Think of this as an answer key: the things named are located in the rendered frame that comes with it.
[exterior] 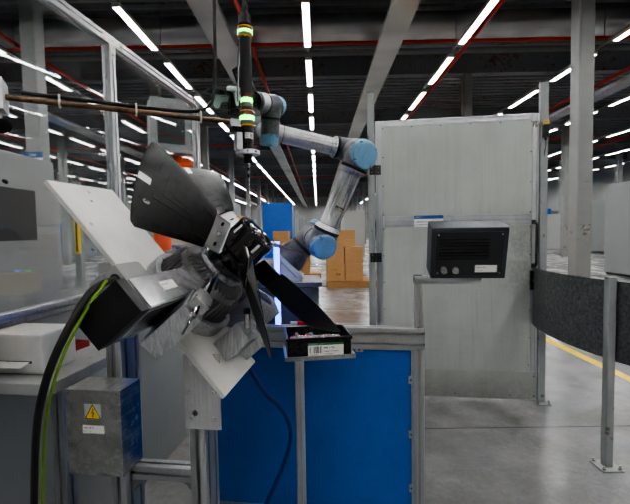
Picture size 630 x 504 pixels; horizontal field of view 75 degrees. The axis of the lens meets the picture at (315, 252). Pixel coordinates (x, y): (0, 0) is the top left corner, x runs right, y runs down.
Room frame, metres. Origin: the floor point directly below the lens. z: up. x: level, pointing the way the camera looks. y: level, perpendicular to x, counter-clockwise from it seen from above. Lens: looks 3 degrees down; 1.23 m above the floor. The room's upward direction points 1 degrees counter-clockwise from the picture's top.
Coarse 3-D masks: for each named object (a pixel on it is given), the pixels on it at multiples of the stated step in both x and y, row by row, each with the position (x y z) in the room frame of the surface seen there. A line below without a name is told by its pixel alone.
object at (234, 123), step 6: (234, 120) 1.18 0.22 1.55; (228, 126) 1.20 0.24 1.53; (234, 126) 1.18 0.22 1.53; (240, 126) 1.19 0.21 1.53; (234, 132) 1.19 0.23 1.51; (240, 132) 1.19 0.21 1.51; (234, 138) 1.20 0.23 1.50; (240, 138) 1.19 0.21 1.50; (234, 144) 1.20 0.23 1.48; (240, 144) 1.19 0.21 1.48; (234, 150) 1.21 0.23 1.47; (240, 150) 1.18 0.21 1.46; (246, 150) 1.18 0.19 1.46; (252, 150) 1.19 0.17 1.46; (258, 150) 1.20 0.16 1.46; (252, 156) 1.24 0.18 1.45
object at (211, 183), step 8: (192, 168) 1.29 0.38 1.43; (192, 176) 1.25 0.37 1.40; (200, 176) 1.27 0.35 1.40; (208, 176) 1.29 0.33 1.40; (216, 176) 1.31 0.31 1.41; (200, 184) 1.23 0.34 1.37; (208, 184) 1.25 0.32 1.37; (216, 184) 1.27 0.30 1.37; (224, 184) 1.29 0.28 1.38; (208, 192) 1.21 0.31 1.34; (216, 192) 1.23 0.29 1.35; (224, 192) 1.25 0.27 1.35; (216, 200) 1.20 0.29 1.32; (224, 200) 1.21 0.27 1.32; (216, 208) 1.18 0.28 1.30; (224, 208) 1.19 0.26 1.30; (232, 208) 1.19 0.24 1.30
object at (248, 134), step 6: (246, 6) 1.21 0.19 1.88; (246, 12) 1.20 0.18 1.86; (240, 18) 1.20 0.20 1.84; (246, 18) 1.20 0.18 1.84; (246, 126) 1.20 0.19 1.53; (252, 126) 1.21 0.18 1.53; (246, 132) 1.20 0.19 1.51; (252, 132) 1.21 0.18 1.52; (246, 138) 1.20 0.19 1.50; (252, 138) 1.21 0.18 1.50; (246, 144) 1.20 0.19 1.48; (252, 144) 1.21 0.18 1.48; (246, 156) 1.20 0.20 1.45; (246, 162) 1.21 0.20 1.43; (252, 162) 1.22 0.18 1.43
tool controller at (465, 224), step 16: (432, 224) 1.47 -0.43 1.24; (448, 224) 1.46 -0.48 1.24; (464, 224) 1.45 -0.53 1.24; (480, 224) 1.44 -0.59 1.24; (496, 224) 1.43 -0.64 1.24; (432, 240) 1.44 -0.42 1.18; (448, 240) 1.43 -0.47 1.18; (464, 240) 1.42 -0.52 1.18; (480, 240) 1.41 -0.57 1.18; (496, 240) 1.40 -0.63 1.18; (432, 256) 1.45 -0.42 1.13; (448, 256) 1.44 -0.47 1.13; (464, 256) 1.43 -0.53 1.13; (480, 256) 1.43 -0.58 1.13; (496, 256) 1.42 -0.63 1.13; (432, 272) 1.47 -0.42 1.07; (448, 272) 1.46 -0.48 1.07; (464, 272) 1.45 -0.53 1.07; (480, 272) 1.44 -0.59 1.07; (496, 272) 1.43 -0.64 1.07
